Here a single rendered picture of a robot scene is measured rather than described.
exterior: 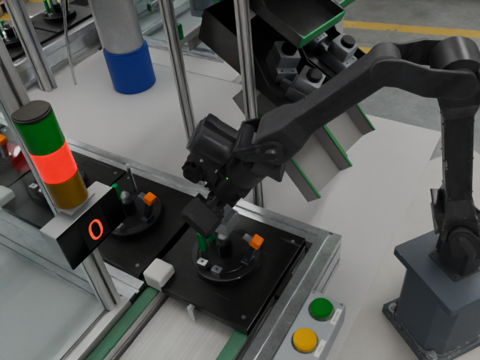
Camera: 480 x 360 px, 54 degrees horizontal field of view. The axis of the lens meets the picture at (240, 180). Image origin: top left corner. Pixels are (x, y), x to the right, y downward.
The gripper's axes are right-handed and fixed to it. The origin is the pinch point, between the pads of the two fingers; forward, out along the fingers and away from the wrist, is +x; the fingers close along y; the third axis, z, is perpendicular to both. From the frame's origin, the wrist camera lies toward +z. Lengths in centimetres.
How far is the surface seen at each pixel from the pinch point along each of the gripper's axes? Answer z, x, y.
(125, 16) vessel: 58, 44, -58
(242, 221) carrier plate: -8.5, 13.8, -10.4
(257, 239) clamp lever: -10.7, -0.5, -0.1
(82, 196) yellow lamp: 15.2, -5.8, 18.5
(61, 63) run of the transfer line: 77, 91, -59
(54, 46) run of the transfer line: 81, 85, -58
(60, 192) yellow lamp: 17.4, -7.2, 20.9
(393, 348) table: -44.8, 0.1, -3.3
